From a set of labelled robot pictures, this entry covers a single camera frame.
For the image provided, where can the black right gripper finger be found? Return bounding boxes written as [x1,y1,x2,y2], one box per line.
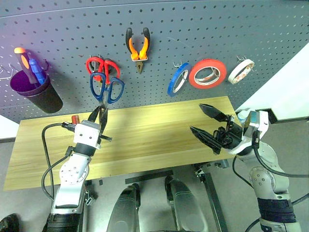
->
[189,125,222,155]
[198,103,229,122]

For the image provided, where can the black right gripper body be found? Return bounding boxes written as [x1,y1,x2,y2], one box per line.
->
[213,115,243,149]

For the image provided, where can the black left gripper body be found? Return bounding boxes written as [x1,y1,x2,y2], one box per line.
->
[96,122,113,146]

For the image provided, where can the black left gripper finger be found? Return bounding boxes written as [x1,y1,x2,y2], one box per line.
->
[87,105,101,124]
[99,108,109,134]

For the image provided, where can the blue black handled scissors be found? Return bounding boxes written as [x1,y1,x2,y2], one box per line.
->
[89,72,126,117]

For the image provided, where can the blue tape roll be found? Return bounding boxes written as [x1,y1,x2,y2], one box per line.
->
[167,62,192,98]

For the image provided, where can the orange black needle-nose pliers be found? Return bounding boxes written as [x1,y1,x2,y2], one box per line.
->
[125,27,151,73]

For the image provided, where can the grey pegboard with tools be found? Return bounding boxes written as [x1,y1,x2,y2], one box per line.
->
[0,0,309,124]

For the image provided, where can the white and blue container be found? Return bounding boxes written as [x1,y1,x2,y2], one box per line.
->
[236,109,253,127]

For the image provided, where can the white tape roll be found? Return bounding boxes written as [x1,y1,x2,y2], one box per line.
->
[227,58,255,85]

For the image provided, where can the red tape roll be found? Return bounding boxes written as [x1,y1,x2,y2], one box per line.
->
[188,58,228,90]

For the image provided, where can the black plastic cup holder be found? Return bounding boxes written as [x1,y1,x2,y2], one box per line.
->
[10,71,64,114]

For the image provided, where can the black metal table leg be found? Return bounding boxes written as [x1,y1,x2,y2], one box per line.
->
[194,159,229,232]
[83,180,95,206]

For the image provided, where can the black table crossbar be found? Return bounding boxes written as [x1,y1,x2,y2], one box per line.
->
[125,170,174,185]

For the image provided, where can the grey rounded shape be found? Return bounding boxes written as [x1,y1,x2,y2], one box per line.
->
[106,183,141,232]
[165,178,209,232]

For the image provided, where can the black shoe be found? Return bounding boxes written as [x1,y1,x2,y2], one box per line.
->
[0,213,20,232]

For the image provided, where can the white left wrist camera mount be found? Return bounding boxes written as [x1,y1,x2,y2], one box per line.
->
[72,119,102,149]

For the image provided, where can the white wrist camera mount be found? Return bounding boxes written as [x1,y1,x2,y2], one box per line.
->
[225,110,270,156]
[72,119,102,149]

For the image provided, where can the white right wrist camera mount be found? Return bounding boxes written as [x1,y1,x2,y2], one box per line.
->
[225,110,270,156]

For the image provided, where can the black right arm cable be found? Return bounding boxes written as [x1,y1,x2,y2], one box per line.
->
[232,131,309,232]

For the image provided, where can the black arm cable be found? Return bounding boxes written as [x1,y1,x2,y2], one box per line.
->
[232,131,309,232]
[41,122,81,202]

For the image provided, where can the red handled scissors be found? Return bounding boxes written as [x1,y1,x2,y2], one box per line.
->
[85,56,121,85]

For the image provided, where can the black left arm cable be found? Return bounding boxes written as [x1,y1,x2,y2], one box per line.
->
[41,122,81,202]

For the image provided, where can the orange black handled screwdriver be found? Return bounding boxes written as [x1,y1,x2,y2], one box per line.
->
[14,46,41,86]

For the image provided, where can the triangular wire pegboard holder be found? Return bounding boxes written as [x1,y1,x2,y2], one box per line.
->
[0,63,16,81]

